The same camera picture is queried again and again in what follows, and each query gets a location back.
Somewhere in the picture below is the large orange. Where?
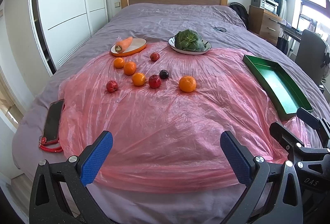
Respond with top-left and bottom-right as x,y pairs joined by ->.
178,76 -> 196,93

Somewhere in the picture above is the small orange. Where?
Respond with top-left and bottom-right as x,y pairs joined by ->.
114,58 -> 125,69

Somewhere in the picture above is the dark plum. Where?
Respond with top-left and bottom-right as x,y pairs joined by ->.
159,70 -> 169,79

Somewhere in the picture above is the small red apple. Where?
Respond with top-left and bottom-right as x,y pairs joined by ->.
150,53 -> 160,61

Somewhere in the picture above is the green rectangular tray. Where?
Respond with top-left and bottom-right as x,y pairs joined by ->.
243,55 -> 313,121

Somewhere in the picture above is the black smartphone red case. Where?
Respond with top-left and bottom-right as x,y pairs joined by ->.
40,99 -> 64,145

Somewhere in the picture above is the grey office chair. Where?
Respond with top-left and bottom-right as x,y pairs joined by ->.
295,29 -> 329,86

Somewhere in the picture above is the dark blue bag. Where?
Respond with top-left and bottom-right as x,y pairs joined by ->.
276,33 -> 289,55

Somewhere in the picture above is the desk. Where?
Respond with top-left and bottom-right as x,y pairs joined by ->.
278,20 -> 303,42

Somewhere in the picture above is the wooden drawer cabinet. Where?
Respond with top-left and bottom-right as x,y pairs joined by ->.
248,6 -> 283,46

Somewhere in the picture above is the pink plastic sheet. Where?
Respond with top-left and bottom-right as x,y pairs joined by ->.
58,40 -> 310,193

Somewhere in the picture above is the dark item on bed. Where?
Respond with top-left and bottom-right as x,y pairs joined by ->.
213,27 -> 227,32

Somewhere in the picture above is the black backpack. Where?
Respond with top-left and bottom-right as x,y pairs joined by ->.
229,2 -> 249,28

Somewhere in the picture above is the grey printer box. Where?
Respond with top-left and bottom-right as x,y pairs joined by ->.
251,0 -> 279,14

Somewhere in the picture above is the green bok choy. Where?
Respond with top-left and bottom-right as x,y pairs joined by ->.
174,29 -> 202,44

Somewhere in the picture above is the white enamel plate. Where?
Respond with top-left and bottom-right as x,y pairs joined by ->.
168,37 -> 212,55

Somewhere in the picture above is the carrot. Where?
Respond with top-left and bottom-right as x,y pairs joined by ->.
115,37 -> 133,53

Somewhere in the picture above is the orange oval dish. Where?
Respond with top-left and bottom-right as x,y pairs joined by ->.
110,38 -> 147,57

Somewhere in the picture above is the white wardrobe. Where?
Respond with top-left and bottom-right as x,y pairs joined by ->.
35,0 -> 108,74

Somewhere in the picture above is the red phone strap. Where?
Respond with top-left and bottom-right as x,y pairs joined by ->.
38,136 -> 64,154

